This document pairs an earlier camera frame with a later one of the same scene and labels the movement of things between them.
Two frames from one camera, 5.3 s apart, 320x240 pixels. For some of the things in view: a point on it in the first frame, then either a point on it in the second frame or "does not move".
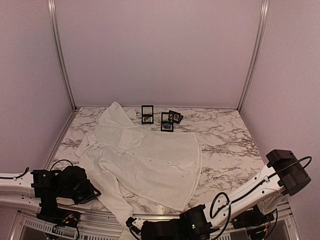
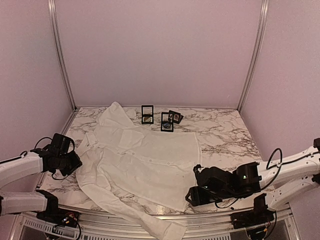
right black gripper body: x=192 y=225 to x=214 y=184
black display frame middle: x=167 y=122 does not move
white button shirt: x=125 y=160 does not move
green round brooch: x=147 y=119 does not move
